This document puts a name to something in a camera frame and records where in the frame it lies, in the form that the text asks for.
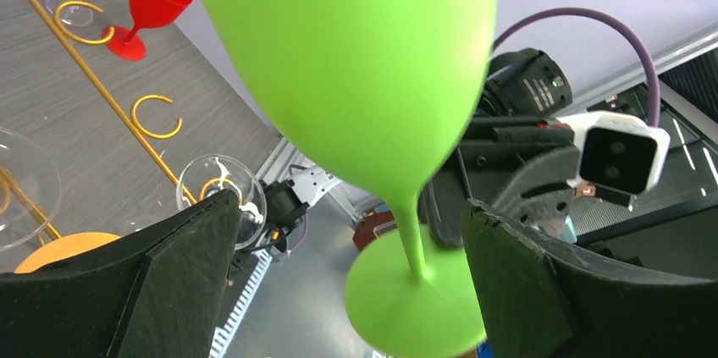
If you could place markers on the gold wire wine glass rack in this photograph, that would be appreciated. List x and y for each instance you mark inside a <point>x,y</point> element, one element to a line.
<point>74,102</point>

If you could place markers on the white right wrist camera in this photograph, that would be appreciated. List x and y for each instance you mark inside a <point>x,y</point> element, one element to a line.
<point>618,154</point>

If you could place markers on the clear wine glass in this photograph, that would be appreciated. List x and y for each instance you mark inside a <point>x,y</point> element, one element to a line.
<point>30,192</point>
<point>209,174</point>

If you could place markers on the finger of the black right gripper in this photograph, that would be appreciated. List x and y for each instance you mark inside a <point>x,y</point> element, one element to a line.
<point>538,195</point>

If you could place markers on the clear wine glass front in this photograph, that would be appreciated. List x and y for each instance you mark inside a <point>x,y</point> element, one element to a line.
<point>209,174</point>

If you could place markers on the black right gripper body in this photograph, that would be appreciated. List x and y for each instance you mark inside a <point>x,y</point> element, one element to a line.
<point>518,166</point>

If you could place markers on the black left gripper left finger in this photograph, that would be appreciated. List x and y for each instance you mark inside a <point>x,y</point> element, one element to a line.
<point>154,293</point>

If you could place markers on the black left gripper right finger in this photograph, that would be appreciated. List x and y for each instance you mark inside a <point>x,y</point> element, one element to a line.
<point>543,297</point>

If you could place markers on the white slotted cable duct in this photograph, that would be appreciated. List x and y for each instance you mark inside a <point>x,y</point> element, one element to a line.
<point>246,274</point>

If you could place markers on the yellow silicone wine glass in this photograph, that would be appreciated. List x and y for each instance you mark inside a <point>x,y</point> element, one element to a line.
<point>64,247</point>

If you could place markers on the red silicone wine glass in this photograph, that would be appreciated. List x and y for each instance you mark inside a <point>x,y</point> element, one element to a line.
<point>146,14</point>

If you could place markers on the green silicone wine glass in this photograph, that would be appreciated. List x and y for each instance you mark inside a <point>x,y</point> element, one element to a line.
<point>377,93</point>

